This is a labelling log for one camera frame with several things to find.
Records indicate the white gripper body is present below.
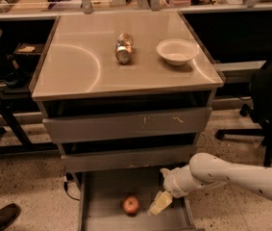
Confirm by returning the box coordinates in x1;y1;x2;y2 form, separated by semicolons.
163;167;194;198

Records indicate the red apple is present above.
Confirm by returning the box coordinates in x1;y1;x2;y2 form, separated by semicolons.
122;195;139;216

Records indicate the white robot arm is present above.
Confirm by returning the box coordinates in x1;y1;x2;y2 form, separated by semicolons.
149;153;272;216

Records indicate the grey middle drawer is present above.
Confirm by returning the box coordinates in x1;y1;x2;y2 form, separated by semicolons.
62;144;196;172

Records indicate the grey top drawer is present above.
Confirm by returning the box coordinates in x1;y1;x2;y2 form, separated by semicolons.
43;107;211;143

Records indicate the grey open bottom drawer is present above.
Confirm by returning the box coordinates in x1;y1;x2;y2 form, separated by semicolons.
78;167;196;231

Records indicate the grey drawer cabinet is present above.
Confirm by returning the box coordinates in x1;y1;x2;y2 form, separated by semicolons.
28;10;225;231

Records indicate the white bowl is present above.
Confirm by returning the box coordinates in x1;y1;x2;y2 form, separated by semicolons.
157;38;198;65

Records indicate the lying soda can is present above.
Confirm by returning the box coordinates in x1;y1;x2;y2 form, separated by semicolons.
115;33;134;64

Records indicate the black office chair right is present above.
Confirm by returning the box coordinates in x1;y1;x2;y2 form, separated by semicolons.
215;58;272;167

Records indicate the brown shoe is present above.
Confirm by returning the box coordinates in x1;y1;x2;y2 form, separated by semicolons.
0;203;20;231

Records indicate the black cable with plug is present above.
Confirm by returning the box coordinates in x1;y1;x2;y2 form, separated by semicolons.
62;173;81;202

